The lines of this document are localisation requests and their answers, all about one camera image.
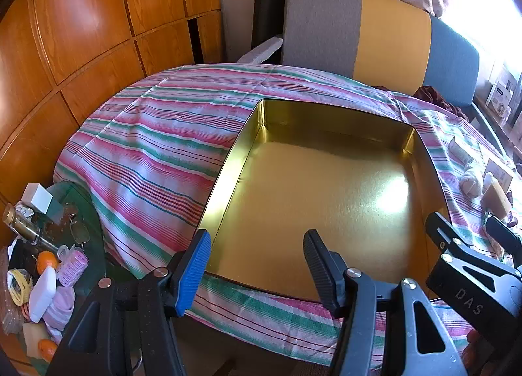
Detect white rectangular block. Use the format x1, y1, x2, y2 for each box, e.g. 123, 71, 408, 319
29, 267, 57, 323

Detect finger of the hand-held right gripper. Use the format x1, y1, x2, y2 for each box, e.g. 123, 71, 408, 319
425, 212, 463, 254
485, 216, 522, 268

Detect dark red cloth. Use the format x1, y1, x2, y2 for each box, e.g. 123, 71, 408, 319
412, 86, 469, 119

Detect black rolled mat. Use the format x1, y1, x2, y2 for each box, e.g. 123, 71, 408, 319
251, 0, 291, 62

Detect pink knit cloth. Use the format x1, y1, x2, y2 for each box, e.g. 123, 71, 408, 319
43, 286, 76, 332

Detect round glass side table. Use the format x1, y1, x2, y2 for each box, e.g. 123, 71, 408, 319
0, 182, 139, 376

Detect glass bottle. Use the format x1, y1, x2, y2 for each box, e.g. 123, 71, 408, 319
2, 203, 60, 254

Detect wooden wardrobe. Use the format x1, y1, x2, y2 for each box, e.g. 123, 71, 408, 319
0, 0, 223, 246

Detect yellow coiled cable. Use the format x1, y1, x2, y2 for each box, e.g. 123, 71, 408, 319
7, 270, 33, 305

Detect pink green striped cloth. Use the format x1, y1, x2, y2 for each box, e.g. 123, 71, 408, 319
53, 63, 522, 364

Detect yellow sponge block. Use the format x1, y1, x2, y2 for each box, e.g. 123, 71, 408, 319
482, 176, 512, 219

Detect person's right hand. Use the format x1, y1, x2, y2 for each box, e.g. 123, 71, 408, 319
461, 329, 483, 365

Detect pale yellow block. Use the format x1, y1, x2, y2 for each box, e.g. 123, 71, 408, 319
22, 324, 52, 357

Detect small white box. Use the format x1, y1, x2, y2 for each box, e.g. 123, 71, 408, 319
21, 183, 54, 213

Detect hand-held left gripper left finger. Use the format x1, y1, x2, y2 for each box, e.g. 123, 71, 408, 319
46, 229, 213, 376

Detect pale cardboard carton box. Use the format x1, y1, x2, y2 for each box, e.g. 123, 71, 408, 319
484, 157, 515, 191

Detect small green carton box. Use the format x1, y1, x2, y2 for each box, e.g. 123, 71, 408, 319
449, 136, 474, 162

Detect grey yellow blue chair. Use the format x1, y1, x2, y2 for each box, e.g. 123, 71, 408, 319
279, 0, 480, 107

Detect white plastic ball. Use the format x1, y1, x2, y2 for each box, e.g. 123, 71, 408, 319
459, 162, 484, 198

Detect gold metal tin box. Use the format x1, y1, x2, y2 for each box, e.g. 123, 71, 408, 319
198, 99, 451, 303

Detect eyeglasses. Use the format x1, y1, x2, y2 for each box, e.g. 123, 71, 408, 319
61, 205, 89, 245

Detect white boxes on sill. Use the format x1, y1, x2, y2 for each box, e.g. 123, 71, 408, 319
487, 80, 515, 113

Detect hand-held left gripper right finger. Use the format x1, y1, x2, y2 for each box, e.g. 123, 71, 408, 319
304, 230, 468, 376

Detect pink hair rollers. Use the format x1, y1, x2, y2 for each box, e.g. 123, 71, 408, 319
57, 245, 88, 287

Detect white foam piece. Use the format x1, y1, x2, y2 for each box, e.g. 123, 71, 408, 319
237, 33, 284, 64

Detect orange fruit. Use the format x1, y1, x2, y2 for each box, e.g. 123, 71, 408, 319
38, 339, 58, 362
36, 251, 59, 274

